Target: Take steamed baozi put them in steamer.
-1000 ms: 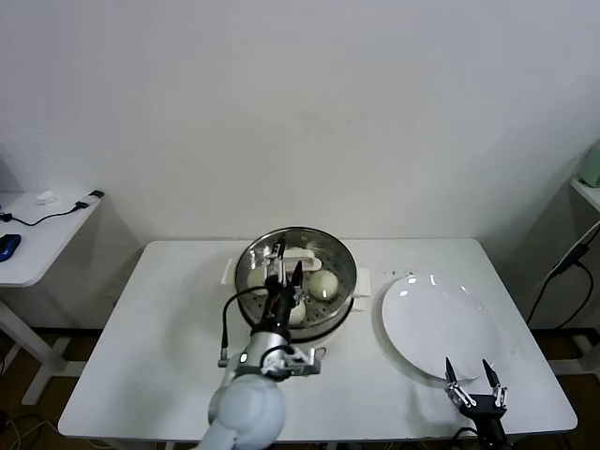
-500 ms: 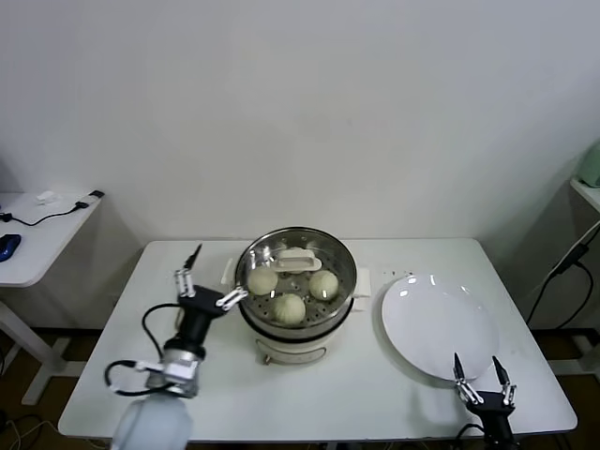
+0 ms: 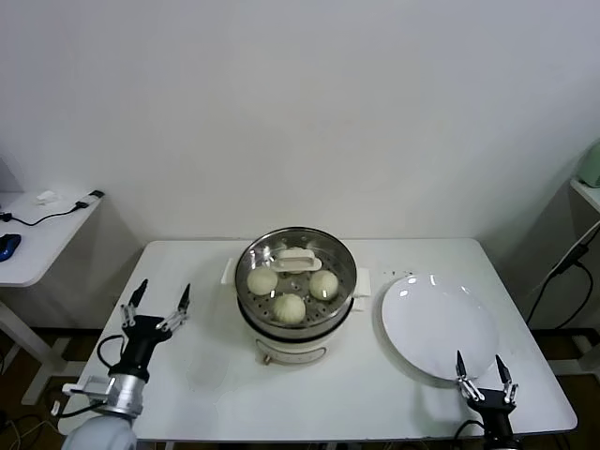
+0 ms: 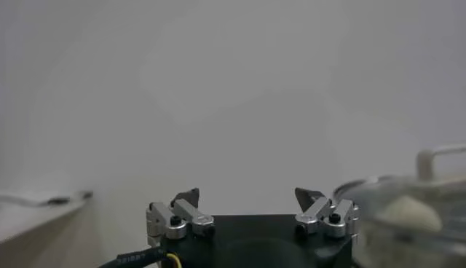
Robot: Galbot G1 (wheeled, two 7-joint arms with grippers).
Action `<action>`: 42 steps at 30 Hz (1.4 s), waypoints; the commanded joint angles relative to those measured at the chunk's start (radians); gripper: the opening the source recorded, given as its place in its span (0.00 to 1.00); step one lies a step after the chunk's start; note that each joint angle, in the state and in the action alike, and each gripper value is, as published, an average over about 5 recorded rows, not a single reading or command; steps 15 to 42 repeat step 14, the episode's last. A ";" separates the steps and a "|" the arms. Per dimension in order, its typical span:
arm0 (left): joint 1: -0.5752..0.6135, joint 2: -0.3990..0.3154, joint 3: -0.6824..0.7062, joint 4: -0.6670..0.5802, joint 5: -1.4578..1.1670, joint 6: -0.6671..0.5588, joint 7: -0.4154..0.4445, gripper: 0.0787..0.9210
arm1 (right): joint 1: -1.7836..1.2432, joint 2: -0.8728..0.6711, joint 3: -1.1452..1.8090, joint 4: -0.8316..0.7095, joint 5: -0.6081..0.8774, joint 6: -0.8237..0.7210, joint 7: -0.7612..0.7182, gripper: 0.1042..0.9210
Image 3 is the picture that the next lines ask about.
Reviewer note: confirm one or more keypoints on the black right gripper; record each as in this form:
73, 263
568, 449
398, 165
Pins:
494, 408

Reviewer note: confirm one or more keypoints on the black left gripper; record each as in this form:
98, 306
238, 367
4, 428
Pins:
143, 337

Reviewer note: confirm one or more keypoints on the white steamed baozi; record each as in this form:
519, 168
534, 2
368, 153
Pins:
324, 285
289, 308
262, 281

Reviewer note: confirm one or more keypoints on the stainless steel steamer basket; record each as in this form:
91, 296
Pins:
364, 281

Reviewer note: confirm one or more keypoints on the white round plate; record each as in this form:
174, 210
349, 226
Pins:
436, 323

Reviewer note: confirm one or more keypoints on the white side desk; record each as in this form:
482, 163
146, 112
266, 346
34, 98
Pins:
47, 244

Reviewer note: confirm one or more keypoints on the white electric cooker pot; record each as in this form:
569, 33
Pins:
290, 349

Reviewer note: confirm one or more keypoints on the small white object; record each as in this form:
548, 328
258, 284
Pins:
45, 198

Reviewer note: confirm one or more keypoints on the blue computer mouse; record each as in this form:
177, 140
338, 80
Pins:
8, 246

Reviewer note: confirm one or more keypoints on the white shelf desk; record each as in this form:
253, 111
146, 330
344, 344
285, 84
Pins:
588, 192

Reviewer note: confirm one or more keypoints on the pale green appliance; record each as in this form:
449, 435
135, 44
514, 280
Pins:
591, 166

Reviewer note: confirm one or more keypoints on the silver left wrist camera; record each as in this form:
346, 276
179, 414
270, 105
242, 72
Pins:
89, 386

